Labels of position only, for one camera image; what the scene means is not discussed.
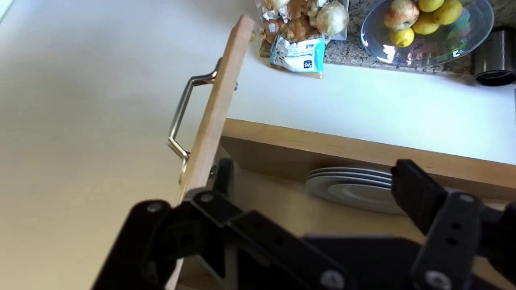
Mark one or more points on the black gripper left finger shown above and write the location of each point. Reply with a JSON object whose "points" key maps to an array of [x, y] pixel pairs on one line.
{"points": [[244, 249]]}

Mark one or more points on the red yellow apple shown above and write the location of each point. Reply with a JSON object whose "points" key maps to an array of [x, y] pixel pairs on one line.
{"points": [[400, 14]]}

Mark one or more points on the yellow onion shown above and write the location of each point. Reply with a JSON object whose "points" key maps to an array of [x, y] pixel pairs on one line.
{"points": [[333, 17]]}

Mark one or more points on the blue white snack bag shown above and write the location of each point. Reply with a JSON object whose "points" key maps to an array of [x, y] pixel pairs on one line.
{"points": [[305, 56]]}

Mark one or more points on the black cylindrical grinder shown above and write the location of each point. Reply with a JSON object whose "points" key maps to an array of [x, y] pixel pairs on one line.
{"points": [[494, 62]]}

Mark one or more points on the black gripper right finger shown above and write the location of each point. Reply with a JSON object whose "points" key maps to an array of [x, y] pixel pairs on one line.
{"points": [[458, 227]]}

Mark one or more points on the right door metal handle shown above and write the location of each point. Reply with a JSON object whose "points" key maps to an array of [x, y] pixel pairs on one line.
{"points": [[181, 108]]}

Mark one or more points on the wooden cabinet door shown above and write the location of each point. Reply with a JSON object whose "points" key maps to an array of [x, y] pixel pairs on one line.
{"points": [[218, 106]]}

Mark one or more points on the clear glass fruit bowl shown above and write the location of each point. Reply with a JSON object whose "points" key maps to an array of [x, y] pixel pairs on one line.
{"points": [[444, 45]]}

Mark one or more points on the wooden wall cabinet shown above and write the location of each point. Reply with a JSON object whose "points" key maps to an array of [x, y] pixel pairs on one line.
{"points": [[273, 164]]}

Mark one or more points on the yellow lemon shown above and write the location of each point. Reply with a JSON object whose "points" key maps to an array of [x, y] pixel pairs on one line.
{"points": [[402, 38], [449, 11], [426, 24]]}

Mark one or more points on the stack of grey plates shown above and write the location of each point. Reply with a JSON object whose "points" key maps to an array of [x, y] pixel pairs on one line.
{"points": [[357, 186]]}

